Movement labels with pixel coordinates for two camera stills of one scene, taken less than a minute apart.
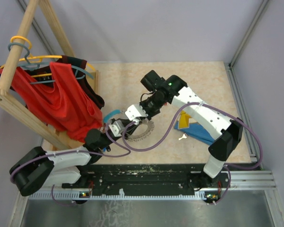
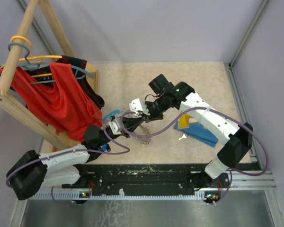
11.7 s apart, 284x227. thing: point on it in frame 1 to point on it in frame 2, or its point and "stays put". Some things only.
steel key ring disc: (150, 128) to (144, 140)
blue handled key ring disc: (113, 112) stays put
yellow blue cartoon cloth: (188, 125) stays put
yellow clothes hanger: (37, 58) stays put
